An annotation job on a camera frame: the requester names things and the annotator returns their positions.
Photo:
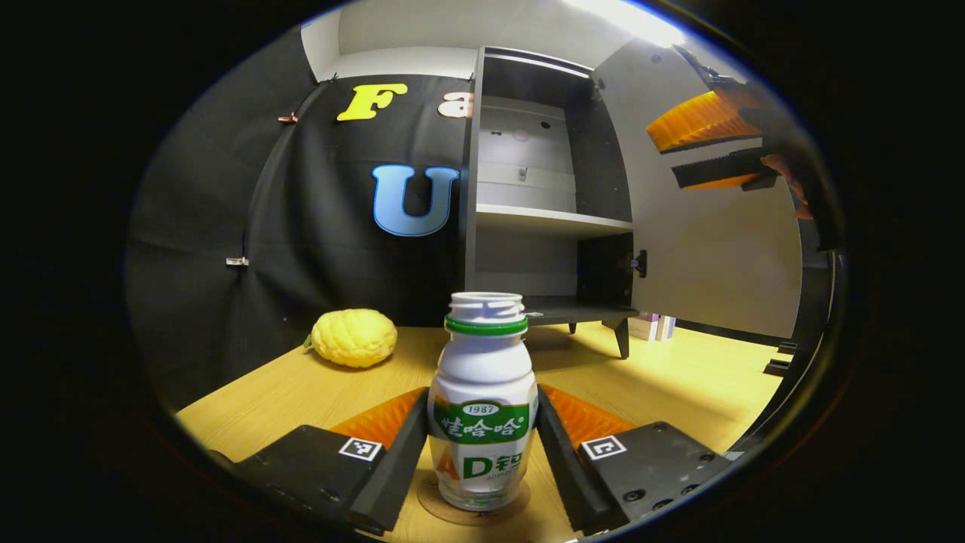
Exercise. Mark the beige cabinet door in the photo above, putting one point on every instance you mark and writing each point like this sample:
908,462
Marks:
716,256

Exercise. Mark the white cabinet shelf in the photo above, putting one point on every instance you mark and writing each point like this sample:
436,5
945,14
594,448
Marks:
528,219

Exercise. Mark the white bottle green label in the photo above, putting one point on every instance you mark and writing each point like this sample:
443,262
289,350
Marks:
482,362

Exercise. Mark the long ceiling light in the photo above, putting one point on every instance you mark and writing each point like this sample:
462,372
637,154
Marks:
633,19

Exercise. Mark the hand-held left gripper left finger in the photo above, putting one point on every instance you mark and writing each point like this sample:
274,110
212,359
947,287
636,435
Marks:
392,467

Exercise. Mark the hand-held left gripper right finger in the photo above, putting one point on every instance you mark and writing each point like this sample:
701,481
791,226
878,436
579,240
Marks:
562,467

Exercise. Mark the yellow bumpy toy fruit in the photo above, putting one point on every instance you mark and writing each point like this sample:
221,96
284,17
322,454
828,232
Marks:
354,338

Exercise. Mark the small black block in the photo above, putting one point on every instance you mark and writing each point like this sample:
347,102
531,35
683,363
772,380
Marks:
786,348
777,367

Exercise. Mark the black door hinge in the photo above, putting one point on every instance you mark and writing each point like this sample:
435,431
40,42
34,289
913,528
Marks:
638,263

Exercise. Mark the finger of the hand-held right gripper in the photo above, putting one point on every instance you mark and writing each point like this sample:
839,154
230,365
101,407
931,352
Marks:
716,170
701,121

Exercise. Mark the black backdrop cloth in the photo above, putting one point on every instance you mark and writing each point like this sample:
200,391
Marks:
301,226

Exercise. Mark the round brown coaster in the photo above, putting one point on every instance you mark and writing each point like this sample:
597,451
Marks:
467,518

